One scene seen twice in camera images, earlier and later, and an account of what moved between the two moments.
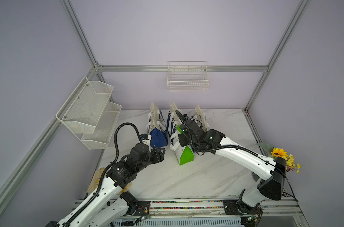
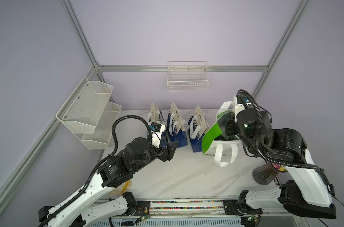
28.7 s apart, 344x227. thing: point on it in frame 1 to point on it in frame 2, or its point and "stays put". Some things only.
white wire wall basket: [187, 76] stays put
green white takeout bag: [184, 154] to [216, 142]
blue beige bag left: [156, 128] stays put
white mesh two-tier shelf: [90, 116] stays put
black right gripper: [182, 137] to [230, 125]
